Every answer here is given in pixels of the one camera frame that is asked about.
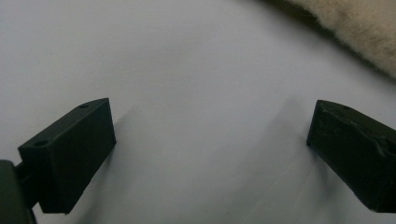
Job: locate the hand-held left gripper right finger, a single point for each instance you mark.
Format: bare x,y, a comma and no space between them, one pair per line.
355,155

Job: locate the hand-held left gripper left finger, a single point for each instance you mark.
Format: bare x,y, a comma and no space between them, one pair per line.
68,155

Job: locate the beige fluffy glove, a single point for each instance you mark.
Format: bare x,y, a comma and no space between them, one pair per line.
358,28

